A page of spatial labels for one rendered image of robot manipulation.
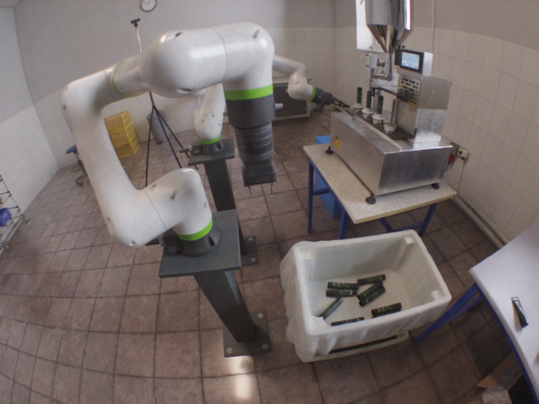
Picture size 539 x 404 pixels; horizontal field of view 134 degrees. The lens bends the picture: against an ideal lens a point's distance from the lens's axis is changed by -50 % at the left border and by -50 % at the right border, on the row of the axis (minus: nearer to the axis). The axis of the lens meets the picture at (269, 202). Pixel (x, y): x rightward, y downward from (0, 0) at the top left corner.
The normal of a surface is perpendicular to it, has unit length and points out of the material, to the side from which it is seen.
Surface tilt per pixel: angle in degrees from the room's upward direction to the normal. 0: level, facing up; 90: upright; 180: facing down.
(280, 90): 90
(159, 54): 68
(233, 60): 104
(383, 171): 90
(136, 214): 47
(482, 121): 90
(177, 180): 13
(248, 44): 78
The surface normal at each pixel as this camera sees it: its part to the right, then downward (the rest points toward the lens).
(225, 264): -0.08, -0.78
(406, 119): -0.98, 0.18
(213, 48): 0.70, 0.20
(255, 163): 0.15, 0.72
